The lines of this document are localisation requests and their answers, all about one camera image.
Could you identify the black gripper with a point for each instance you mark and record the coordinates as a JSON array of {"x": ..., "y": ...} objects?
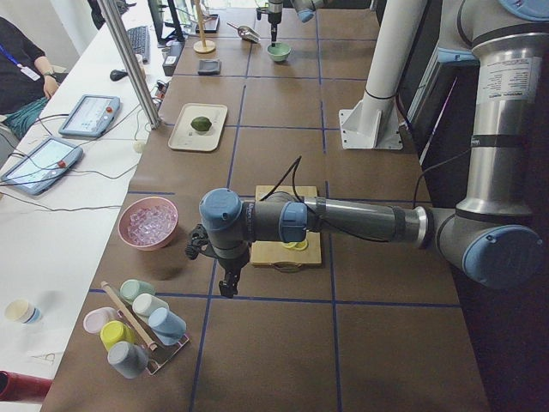
[
  {"x": 232, "y": 263},
  {"x": 273, "y": 19}
]

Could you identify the light green bowl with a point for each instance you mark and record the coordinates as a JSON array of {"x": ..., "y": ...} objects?
[{"x": 279, "y": 51}]

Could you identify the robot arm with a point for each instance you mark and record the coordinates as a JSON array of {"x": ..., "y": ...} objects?
[
  {"x": 305, "y": 9},
  {"x": 487, "y": 234}
]

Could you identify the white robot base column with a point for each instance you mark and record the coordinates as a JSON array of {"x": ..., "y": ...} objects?
[{"x": 373, "y": 122}]

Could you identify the pink bowl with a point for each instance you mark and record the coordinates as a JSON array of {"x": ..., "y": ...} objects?
[{"x": 146, "y": 202}]

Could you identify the metal scoop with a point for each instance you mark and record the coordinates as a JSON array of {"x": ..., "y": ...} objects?
[{"x": 246, "y": 33}]

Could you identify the bamboo cutting board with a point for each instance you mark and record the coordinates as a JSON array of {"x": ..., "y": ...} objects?
[{"x": 273, "y": 254}]

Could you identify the blue cup on rack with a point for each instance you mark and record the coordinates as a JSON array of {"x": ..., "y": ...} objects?
[{"x": 167, "y": 326}]

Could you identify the wooden mug tree stand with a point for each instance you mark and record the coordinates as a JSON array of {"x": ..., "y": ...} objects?
[{"x": 204, "y": 45}]

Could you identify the grey folded cloth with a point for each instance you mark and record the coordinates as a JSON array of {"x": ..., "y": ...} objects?
[{"x": 209, "y": 67}]

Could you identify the lemon slice lower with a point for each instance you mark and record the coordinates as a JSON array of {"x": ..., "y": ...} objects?
[{"x": 296, "y": 246}]

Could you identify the white cup on rack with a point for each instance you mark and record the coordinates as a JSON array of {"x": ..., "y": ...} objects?
[{"x": 145, "y": 304}]

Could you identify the cup rack with wooden rod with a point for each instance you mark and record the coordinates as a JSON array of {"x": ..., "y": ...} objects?
[{"x": 158, "y": 353}]

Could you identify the clear ice cubes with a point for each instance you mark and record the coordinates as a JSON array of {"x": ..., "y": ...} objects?
[{"x": 151, "y": 225}]

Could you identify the green cup on rack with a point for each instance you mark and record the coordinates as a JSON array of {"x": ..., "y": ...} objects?
[{"x": 132, "y": 288}]

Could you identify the black box with label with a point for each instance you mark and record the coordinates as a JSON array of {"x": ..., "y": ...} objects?
[{"x": 171, "y": 54}]

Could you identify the green lime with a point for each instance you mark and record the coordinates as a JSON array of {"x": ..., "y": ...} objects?
[{"x": 201, "y": 124}]

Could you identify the grey cup on rack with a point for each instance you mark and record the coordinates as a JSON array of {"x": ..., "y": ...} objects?
[{"x": 129, "y": 359}]

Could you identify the yellow cup on rack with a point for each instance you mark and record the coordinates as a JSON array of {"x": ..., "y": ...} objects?
[{"x": 116, "y": 331}]

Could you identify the black keyboard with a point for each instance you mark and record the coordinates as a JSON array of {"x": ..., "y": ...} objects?
[{"x": 140, "y": 42}]

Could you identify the pink cup on rack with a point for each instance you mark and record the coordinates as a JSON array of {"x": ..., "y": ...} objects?
[{"x": 95, "y": 320}]

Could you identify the white rabbit tray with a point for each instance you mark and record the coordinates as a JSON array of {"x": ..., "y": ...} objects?
[{"x": 183, "y": 137}]

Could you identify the black computer mouse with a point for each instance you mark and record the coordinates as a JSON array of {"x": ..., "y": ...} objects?
[{"x": 117, "y": 75}]

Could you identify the teach pendant far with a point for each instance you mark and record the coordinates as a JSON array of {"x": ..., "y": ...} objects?
[{"x": 90, "y": 117}]

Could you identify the teach pendant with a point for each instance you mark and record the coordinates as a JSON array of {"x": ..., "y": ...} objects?
[
  {"x": 47, "y": 163},
  {"x": 90, "y": 117}
]

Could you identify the paper cup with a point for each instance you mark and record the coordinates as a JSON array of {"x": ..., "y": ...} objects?
[{"x": 22, "y": 311}]

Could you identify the teach pendant near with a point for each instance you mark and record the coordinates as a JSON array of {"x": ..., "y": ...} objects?
[{"x": 47, "y": 163}]

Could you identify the red object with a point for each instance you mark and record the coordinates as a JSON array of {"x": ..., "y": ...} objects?
[{"x": 21, "y": 388}]

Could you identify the seated person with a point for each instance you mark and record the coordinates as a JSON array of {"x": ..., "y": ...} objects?
[{"x": 27, "y": 79}]

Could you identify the aluminium frame post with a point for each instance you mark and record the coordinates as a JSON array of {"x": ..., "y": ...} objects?
[{"x": 116, "y": 27}]

